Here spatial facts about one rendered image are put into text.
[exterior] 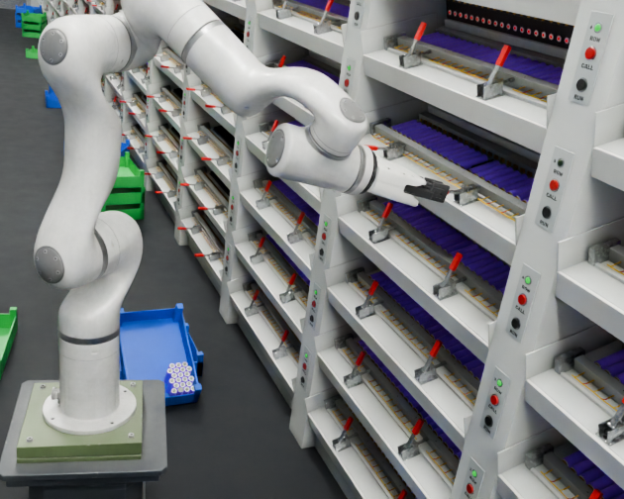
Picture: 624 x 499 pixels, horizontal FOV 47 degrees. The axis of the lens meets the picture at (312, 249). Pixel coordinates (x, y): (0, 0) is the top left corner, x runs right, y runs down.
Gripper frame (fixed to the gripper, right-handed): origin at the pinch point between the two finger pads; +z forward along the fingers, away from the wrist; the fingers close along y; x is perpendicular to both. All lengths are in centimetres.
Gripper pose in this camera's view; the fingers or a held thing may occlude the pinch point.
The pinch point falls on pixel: (434, 190)
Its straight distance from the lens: 127.4
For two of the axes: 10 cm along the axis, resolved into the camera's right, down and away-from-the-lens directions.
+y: 4.0, 4.1, -8.2
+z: 8.6, 1.6, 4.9
